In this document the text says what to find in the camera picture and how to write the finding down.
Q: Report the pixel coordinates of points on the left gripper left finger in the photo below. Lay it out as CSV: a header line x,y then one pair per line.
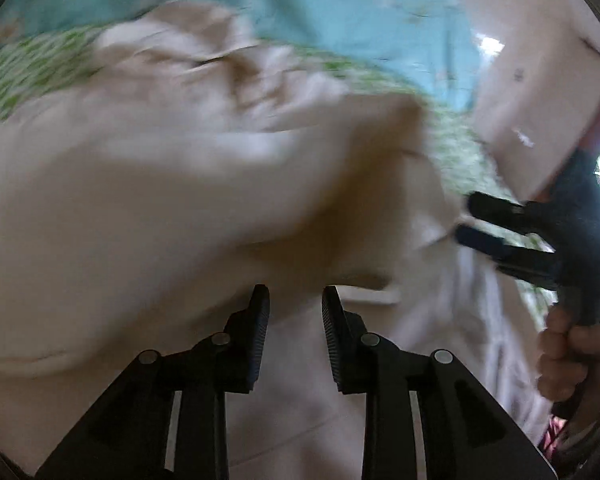
x,y
164,417

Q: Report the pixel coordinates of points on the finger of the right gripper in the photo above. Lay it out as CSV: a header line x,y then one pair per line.
x,y
540,269
498,212

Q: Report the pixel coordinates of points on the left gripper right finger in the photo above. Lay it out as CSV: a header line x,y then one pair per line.
x,y
426,417

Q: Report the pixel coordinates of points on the cream white zip hoodie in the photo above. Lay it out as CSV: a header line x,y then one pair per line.
x,y
138,207

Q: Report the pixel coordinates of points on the person's right hand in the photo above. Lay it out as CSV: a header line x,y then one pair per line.
x,y
569,358

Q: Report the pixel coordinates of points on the teal floral quilt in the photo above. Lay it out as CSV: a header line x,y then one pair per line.
x,y
428,42

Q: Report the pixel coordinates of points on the green white patterned bedsheet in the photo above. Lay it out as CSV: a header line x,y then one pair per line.
x,y
38,70

